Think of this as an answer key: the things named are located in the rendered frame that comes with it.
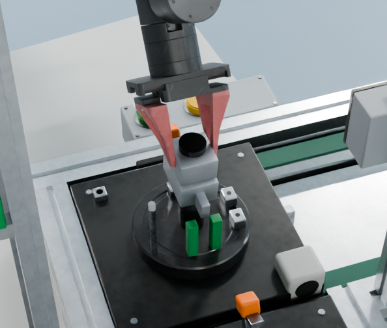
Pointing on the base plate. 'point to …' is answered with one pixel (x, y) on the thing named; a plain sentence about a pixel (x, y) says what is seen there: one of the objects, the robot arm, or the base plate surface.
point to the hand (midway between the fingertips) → (191, 154)
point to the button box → (238, 101)
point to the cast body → (193, 172)
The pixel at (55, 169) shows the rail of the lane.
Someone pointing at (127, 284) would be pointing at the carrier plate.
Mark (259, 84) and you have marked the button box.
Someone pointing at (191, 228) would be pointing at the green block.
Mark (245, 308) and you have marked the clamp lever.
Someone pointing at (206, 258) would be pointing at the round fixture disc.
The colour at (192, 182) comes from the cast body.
